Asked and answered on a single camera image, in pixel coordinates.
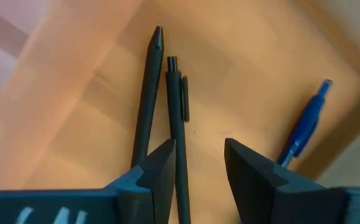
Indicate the blue pen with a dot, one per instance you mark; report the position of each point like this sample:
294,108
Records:
307,121

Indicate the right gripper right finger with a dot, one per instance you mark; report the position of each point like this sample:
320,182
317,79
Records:
270,199

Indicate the black pen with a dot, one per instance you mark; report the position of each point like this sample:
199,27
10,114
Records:
150,93
176,109

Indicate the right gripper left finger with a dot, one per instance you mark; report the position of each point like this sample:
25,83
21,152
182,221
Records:
136,199

